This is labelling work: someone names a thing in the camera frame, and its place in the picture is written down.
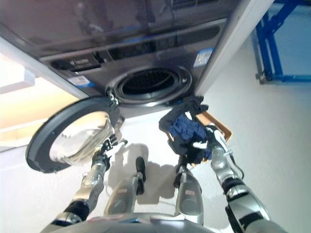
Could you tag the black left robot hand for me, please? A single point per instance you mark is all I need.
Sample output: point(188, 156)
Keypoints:
point(109, 146)

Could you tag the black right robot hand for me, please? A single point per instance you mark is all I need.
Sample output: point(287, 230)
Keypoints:
point(215, 137)

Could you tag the blue garment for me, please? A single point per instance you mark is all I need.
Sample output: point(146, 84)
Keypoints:
point(184, 128)

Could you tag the dark navy garment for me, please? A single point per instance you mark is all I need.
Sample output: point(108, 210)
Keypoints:
point(179, 150)

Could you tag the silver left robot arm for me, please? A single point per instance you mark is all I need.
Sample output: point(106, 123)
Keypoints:
point(96, 172)

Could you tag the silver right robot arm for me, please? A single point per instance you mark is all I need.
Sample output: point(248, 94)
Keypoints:
point(226, 170)

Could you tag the orange laundry basket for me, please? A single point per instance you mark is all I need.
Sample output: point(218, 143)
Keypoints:
point(218, 127)

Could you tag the round washing machine door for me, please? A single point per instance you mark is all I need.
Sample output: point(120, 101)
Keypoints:
point(40, 143)

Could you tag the washing machine drum opening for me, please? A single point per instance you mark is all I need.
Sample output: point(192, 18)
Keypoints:
point(148, 81)

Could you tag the washing machine detergent drawer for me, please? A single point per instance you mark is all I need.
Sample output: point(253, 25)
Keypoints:
point(80, 62)

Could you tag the washing machine control panel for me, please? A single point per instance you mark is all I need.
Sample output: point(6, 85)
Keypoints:
point(170, 41)

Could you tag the dark grey washing machine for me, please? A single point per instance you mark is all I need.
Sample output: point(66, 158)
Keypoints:
point(97, 29)

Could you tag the black left robot foot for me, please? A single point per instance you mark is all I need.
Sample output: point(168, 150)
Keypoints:
point(140, 167)

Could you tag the silver left robot leg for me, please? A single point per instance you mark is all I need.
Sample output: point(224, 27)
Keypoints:
point(124, 194)

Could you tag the silver robot leg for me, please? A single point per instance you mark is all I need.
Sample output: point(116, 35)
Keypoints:
point(188, 194)
point(124, 194)

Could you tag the silver right robot leg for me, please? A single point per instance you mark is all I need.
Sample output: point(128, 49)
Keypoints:
point(188, 194)

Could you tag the small blue sticker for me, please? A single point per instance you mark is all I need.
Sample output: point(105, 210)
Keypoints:
point(81, 81)

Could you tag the grey robot torso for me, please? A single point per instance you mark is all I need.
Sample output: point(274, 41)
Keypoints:
point(136, 223)

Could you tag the blue white energy sticker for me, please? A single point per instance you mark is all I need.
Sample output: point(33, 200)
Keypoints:
point(204, 56)

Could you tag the white cabinet side panel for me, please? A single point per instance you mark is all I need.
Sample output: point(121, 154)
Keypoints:
point(36, 66)
point(233, 43)

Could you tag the small white wall box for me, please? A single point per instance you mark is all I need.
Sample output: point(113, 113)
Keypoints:
point(29, 77)

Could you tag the blue metal frame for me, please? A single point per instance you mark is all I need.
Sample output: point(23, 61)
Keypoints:
point(267, 36)

